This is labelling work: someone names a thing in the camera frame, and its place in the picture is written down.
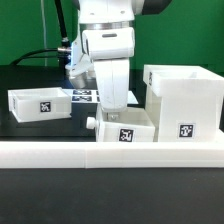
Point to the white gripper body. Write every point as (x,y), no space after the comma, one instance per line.
(112,78)

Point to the white drawer with knob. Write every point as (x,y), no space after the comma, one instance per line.
(133,125)

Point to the white drawer cabinet box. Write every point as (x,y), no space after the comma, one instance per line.
(183,102)

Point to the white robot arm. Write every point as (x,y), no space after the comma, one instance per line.
(105,43)

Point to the white rear drawer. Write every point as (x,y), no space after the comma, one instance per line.
(30,105)

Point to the marker tag sheet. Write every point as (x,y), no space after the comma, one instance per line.
(92,96)

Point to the white border frame rail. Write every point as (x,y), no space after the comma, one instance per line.
(89,155)

